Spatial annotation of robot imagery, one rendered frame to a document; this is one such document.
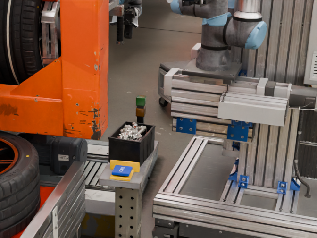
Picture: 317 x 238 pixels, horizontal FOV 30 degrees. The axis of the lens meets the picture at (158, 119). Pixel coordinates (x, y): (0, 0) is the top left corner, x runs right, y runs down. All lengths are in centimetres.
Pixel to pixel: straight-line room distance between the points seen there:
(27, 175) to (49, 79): 44
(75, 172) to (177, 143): 139
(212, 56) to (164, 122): 173
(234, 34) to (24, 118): 95
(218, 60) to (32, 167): 86
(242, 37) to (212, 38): 14
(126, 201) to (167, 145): 131
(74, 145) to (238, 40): 91
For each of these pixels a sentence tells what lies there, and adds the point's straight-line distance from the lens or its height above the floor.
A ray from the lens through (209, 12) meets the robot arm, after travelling 216.
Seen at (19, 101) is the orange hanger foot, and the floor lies 66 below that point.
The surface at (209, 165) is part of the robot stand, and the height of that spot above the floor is 21.
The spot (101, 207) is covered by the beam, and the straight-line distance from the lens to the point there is 279.
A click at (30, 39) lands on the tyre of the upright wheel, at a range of 275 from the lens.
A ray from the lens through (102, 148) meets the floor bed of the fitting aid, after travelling 352.
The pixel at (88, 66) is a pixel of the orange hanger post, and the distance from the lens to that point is 241.
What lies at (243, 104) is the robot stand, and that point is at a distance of 238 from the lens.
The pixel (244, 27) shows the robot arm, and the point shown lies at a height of 102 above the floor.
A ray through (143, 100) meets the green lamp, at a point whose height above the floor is 65.
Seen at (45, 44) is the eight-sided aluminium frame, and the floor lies 83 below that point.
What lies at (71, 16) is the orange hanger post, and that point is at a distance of 238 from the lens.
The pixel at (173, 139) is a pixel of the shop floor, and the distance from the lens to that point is 387.
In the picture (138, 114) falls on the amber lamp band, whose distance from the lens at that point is 262.
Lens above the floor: 151
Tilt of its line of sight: 21 degrees down
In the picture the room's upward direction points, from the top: 2 degrees clockwise
